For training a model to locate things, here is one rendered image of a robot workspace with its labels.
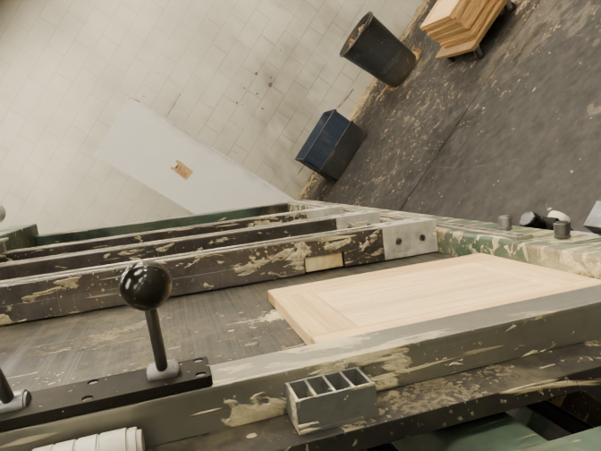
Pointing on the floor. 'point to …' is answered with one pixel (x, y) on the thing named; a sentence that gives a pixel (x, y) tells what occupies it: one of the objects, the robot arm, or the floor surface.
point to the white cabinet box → (181, 164)
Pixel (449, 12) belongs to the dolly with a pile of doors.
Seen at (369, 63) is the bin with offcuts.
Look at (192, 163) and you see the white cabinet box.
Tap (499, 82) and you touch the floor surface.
